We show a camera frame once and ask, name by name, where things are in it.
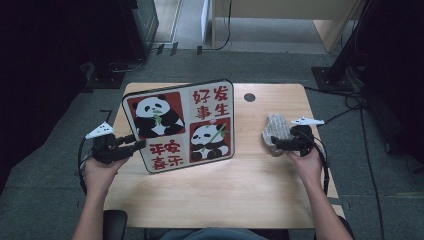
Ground light wooden cabinet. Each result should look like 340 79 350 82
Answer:
211 0 364 54

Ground dark computer tower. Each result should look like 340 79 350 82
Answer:
119 0 160 58

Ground person's left hand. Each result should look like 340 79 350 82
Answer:
83 157 129 196

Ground black metal stand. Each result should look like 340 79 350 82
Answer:
311 0 378 93

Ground grey floor tape piece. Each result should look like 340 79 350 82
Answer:
332 196 351 210

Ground grey patterned cloth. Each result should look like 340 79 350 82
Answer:
262 113 294 157

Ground hand-held gripper cable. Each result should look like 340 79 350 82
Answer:
77 136 96 196
301 128 331 196

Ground right hand-held gripper cable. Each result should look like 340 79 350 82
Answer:
301 128 331 196

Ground black chair armrest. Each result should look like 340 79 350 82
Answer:
336 214 354 240
102 209 129 240

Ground long black floor cable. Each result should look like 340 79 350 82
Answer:
359 99 387 240

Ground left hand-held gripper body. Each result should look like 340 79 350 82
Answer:
84 121 134 165

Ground person's right hand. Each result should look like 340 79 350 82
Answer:
286 148 323 188

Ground square panda picture board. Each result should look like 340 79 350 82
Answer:
121 78 236 174

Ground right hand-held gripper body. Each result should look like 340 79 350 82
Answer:
288 116 325 158

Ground left hand-held gripper cable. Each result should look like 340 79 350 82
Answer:
77 136 96 196

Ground black hanging cable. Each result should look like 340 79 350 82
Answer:
203 0 233 52

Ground person's blue-grey trousers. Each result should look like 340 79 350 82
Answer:
159 227 268 240

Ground black stand base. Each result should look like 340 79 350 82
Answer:
85 61 127 89

